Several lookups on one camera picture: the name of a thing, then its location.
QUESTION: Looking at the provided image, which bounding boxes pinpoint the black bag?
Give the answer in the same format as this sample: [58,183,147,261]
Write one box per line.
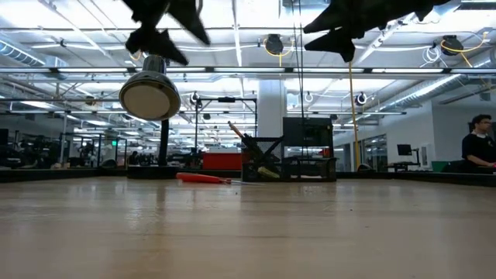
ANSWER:
[441,159,468,174]

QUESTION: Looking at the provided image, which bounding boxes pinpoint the orange pencil pink eraser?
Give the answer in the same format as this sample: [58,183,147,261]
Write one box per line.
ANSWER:
[227,120,246,140]

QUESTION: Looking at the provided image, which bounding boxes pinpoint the black camera rig frame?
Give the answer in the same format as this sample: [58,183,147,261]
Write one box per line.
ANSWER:
[195,96,259,140]

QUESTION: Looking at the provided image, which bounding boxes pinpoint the black mesh desk organizer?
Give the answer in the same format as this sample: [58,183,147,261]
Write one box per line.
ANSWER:
[241,136,338,183]

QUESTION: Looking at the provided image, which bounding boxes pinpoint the red storage cabinet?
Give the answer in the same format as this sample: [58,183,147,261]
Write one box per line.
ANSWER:
[201,152,244,171]

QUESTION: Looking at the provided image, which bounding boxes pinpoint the person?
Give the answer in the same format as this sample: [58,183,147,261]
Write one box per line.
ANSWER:
[460,114,496,174]

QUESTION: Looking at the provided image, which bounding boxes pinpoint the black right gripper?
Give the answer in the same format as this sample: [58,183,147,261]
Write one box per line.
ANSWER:
[302,0,453,64]

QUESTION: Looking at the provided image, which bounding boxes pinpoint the yellow hanging cable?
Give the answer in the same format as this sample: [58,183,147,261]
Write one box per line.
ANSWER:
[347,60,360,171]

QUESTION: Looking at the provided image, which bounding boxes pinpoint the black monitor on stand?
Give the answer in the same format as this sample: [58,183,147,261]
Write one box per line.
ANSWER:
[387,143,422,172]

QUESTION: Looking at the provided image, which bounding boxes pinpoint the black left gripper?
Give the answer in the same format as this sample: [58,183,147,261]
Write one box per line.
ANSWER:
[122,0,212,66]

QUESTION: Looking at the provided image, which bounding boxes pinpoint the metal desk lamp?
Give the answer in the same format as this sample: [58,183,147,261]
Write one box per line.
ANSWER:
[119,53,182,180]

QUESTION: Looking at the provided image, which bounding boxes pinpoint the black computer tower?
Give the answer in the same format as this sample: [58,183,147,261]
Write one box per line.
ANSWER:
[282,117,334,160]

